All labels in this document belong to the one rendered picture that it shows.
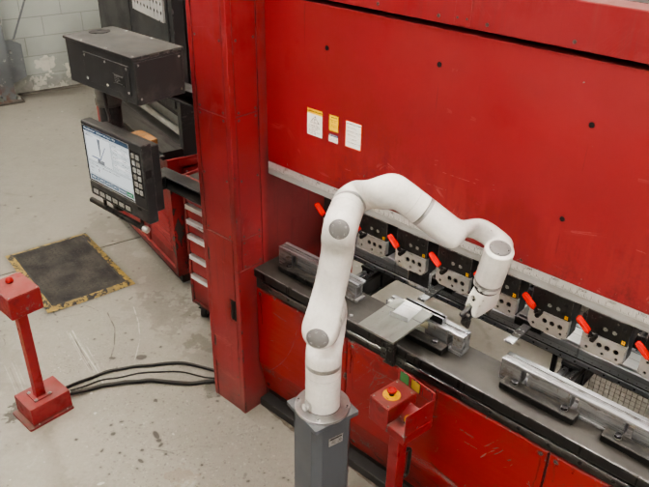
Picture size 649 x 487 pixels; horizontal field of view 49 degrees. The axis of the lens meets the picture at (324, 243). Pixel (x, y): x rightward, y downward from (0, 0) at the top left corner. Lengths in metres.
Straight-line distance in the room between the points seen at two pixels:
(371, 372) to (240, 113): 1.25
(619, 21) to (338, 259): 1.02
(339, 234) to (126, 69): 1.31
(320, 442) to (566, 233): 1.07
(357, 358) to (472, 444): 0.61
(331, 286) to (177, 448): 1.88
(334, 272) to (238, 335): 1.58
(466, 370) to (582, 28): 1.36
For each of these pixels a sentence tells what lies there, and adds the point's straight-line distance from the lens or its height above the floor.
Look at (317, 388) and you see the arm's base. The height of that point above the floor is 1.13.
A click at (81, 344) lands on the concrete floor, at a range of 4.58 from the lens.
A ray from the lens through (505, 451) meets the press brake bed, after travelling 2.92.
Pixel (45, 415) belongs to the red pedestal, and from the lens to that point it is 4.09.
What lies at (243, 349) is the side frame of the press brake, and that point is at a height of 0.43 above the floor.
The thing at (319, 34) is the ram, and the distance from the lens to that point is 2.87.
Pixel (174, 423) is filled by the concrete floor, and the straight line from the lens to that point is 3.93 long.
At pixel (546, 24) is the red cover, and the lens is 2.29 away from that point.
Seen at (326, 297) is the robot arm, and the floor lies 1.49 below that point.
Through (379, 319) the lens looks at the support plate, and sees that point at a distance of 2.89.
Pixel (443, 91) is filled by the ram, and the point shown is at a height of 1.93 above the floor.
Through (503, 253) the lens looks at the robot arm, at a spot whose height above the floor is 1.70.
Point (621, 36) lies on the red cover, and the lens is 2.21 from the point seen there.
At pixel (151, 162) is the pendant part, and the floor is 1.52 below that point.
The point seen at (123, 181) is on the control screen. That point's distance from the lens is 3.18.
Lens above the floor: 2.69
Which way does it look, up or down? 30 degrees down
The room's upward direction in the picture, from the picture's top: 1 degrees clockwise
